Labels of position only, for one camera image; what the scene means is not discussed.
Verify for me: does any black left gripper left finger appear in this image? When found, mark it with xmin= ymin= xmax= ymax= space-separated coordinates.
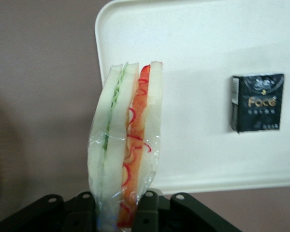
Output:
xmin=64 ymin=191 xmax=97 ymax=232

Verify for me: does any triangle sandwich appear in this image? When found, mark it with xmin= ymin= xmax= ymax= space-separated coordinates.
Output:
xmin=87 ymin=61 xmax=164 ymax=232

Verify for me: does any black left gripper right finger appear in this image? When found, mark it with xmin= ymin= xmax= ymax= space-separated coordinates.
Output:
xmin=132 ymin=190 xmax=161 ymax=232

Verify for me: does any cream plastic tray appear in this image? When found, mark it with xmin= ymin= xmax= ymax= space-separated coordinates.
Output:
xmin=94 ymin=0 xmax=290 ymax=195

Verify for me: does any black tissue pack gold print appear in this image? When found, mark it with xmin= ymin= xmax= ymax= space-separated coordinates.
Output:
xmin=231 ymin=73 xmax=285 ymax=133

